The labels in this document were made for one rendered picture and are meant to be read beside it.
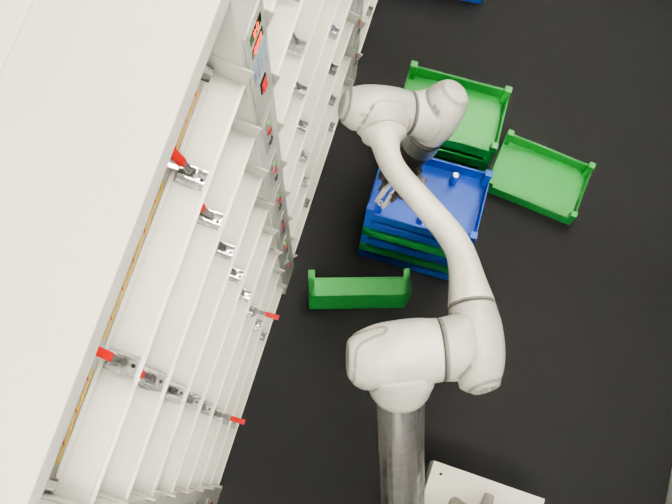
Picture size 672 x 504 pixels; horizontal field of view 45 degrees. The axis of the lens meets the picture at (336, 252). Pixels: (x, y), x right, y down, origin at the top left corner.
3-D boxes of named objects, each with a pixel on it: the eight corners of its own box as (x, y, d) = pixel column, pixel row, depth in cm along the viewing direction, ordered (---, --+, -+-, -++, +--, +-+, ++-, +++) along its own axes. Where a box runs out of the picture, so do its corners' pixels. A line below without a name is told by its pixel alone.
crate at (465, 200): (487, 180, 226) (493, 170, 219) (471, 247, 221) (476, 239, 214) (383, 152, 228) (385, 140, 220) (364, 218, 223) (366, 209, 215)
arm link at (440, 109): (442, 117, 199) (393, 111, 195) (471, 73, 187) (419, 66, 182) (451, 153, 194) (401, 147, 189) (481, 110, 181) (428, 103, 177)
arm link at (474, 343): (503, 294, 165) (437, 300, 164) (521, 381, 158) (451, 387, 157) (492, 315, 177) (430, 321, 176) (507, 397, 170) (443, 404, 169)
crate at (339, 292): (404, 308, 257) (403, 283, 259) (411, 294, 238) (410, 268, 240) (309, 309, 257) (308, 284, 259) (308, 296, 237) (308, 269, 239)
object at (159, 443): (258, 183, 159) (274, 164, 146) (150, 494, 143) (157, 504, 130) (158, 143, 154) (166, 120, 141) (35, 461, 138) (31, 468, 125)
